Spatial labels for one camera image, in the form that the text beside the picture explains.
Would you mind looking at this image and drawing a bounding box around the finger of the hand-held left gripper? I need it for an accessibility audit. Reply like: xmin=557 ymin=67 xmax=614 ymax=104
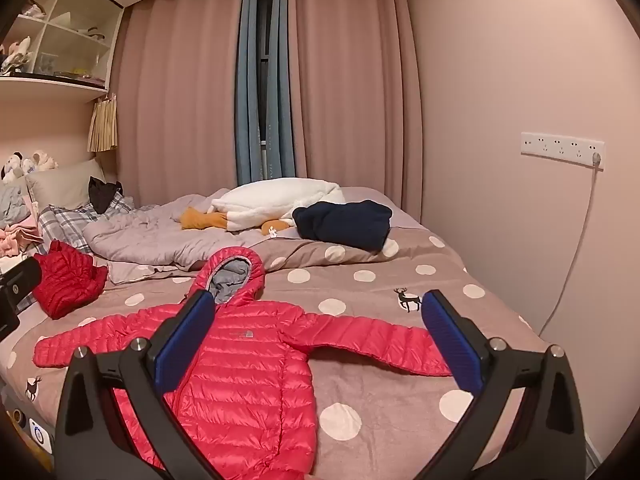
xmin=0 ymin=257 xmax=44 ymax=314

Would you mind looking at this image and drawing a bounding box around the pile of pink clothes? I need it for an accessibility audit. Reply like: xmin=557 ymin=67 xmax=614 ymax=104
xmin=0 ymin=202 xmax=46 ymax=258

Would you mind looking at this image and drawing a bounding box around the white device with blue ring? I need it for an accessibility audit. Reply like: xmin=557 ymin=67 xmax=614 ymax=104
xmin=27 ymin=417 xmax=53 ymax=458

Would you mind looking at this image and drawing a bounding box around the white power cable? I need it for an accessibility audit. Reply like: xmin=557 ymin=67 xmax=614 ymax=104
xmin=537 ymin=152 xmax=602 ymax=336

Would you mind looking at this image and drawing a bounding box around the white wall shelf unit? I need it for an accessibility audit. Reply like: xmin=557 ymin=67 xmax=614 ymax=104
xmin=0 ymin=0 xmax=125 ymax=106

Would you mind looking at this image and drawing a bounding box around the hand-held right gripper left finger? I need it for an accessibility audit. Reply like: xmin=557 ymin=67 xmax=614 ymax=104
xmin=52 ymin=289 xmax=217 ymax=480

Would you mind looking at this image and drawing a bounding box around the white goose plush toy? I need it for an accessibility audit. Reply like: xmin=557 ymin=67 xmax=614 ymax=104
xmin=180 ymin=177 xmax=346 ymax=238

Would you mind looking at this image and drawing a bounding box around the black garment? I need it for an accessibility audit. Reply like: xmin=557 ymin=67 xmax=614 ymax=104
xmin=88 ymin=176 xmax=123 ymax=213

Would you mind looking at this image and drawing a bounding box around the dark red folded down jacket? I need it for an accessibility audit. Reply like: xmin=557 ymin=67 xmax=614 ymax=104
xmin=32 ymin=240 xmax=109 ymax=320

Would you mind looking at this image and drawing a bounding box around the blue-grey crumpled garment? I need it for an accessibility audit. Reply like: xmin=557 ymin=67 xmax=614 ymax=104
xmin=0 ymin=182 xmax=31 ymax=228

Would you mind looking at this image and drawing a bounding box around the pink-red hooded down jacket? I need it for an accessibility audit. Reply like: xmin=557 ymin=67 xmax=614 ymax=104
xmin=33 ymin=246 xmax=453 ymax=477

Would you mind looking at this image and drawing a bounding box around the blue curtain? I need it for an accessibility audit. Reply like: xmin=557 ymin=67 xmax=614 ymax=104
xmin=235 ymin=0 xmax=261 ymax=186
xmin=265 ymin=0 xmax=297 ymax=183

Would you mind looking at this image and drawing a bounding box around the beige pleated cloth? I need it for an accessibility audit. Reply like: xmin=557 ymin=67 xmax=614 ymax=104
xmin=87 ymin=94 xmax=119 ymax=153

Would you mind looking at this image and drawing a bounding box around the black and white plush toy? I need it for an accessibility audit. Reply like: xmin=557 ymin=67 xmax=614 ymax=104
xmin=1 ymin=151 xmax=24 ymax=181

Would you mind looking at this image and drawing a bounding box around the pink curtain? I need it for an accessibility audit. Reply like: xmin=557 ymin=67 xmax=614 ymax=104
xmin=287 ymin=0 xmax=426 ymax=221
xmin=110 ymin=0 xmax=246 ymax=206

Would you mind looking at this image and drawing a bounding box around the grey quilt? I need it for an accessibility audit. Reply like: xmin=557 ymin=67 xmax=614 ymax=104
xmin=82 ymin=187 xmax=301 ymax=281

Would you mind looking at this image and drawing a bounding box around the plaid pillow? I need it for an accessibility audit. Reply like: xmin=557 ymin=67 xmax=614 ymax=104
xmin=37 ymin=192 xmax=136 ymax=256

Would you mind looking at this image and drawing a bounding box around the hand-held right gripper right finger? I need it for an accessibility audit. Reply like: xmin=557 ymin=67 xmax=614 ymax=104
xmin=421 ymin=289 xmax=587 ymax=480

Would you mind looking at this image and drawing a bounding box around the navy folded garment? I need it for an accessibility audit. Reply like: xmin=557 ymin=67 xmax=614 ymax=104
xmin=292 ymin=200 xmax=394 ymax=253

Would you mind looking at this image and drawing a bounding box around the white wall socket strip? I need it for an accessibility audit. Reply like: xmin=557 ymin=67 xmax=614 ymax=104
xmin=520 ymin=132 xmax=607 ymax=171

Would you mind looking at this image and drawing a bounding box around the white and pink plush toy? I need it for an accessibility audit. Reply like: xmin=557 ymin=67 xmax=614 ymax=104
xmin=2 ymin=36 xmax=33 ymax=75

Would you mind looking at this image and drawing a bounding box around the beige pillow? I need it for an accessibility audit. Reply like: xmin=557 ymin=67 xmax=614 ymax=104
xmin=26 ymin=159 xmax=106 ymax=210

